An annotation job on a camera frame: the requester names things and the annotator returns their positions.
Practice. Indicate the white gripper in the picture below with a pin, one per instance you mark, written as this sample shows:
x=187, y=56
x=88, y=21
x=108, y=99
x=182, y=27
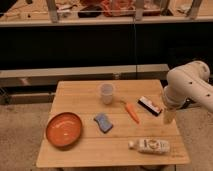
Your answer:
x=168, y=115

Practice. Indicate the white plastic bottle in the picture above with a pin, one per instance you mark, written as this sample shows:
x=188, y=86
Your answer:
x=150, y=146

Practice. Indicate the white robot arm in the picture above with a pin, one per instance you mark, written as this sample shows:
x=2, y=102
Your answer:
x=187, y=81

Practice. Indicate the orange ceramic bowl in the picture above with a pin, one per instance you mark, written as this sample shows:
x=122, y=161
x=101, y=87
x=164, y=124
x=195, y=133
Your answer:
x=64, y=129

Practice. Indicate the black whiteboard eraser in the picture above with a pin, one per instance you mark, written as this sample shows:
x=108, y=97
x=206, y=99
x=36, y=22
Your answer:
x=150, y=106

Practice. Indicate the orange toy carrot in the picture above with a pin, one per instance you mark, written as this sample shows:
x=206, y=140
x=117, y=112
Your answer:
x=130, y=110

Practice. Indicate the wooden table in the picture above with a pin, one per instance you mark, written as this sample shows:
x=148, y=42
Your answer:
x=96, y=148

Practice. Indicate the blue sponge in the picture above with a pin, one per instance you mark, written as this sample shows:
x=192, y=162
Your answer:
x=103, y=122

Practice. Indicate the translucent plastic cup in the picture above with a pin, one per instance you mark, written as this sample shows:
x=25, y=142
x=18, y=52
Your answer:
x=106, y=93

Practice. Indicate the cluttered back shelf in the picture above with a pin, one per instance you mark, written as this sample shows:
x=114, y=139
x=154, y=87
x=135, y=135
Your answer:
x=21, y=13

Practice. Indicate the long metal rail bench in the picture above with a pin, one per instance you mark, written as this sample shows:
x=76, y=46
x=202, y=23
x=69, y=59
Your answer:
x=51, y=76

